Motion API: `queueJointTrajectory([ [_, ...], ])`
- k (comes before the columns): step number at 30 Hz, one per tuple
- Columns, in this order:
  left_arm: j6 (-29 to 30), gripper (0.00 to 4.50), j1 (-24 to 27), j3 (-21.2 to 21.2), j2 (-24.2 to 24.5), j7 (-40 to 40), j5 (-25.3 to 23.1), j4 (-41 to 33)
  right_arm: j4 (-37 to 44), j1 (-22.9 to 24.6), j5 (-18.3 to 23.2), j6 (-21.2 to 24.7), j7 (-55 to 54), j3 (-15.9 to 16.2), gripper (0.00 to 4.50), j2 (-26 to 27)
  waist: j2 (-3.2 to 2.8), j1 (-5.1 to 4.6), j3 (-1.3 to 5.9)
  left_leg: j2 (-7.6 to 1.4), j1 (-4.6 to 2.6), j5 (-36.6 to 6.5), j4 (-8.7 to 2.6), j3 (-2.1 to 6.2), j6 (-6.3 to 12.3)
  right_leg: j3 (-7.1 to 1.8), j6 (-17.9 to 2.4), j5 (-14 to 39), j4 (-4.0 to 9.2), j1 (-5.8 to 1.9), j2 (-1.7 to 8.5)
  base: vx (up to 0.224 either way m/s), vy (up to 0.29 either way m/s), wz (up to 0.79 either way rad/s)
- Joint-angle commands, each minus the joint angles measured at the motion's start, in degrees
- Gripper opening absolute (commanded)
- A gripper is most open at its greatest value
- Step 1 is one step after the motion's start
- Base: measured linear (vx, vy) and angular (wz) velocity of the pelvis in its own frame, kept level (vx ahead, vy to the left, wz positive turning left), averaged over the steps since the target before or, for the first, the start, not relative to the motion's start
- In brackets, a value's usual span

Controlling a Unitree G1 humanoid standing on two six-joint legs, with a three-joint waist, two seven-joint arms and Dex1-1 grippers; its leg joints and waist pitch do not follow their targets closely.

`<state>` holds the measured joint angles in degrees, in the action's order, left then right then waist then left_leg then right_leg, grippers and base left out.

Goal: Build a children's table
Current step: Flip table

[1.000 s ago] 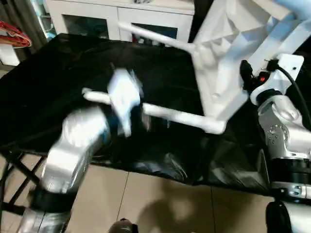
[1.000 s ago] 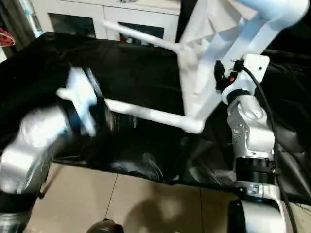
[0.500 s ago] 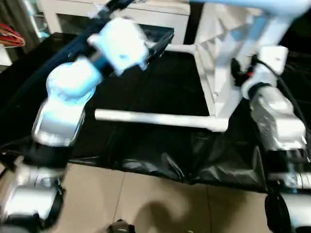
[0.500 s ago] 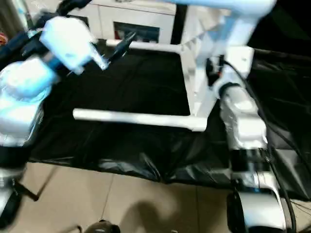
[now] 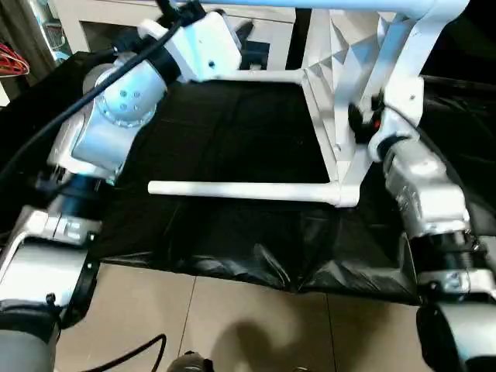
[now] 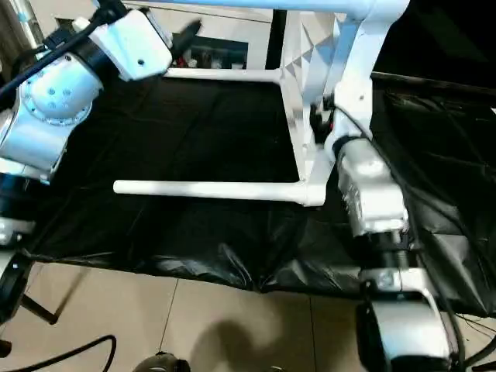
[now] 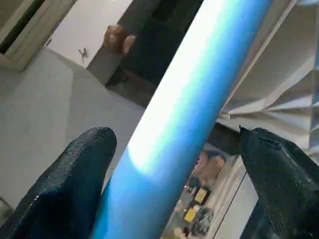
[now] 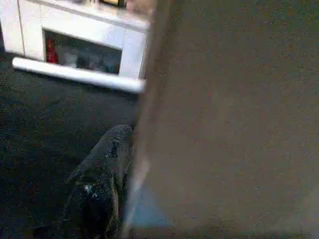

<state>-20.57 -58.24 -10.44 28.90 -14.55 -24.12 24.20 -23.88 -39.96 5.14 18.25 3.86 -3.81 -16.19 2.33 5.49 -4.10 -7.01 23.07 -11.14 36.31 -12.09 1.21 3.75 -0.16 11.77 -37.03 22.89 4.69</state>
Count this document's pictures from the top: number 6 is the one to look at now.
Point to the white plastic table leg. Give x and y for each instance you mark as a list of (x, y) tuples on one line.
[(213, 191), (271, 4), (224, 74)]

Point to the white plastic table top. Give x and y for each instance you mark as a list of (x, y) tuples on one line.
[(306, 58)]

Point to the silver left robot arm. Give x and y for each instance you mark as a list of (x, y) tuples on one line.
[(50, 100)]

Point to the white glass-door cabinet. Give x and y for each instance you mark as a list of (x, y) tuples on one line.
[(257, 42)]

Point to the black mat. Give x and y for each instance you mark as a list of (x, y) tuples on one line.
[(174, 135)]

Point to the long black bar device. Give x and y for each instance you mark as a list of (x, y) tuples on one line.
[(445, 87)]

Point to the grey curtain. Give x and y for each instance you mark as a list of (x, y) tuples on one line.
[(7, 31)]

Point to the black tripod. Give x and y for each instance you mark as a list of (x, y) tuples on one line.
[(480, 358)]

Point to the black folding frame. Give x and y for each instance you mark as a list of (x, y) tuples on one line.
[(42, 312)]

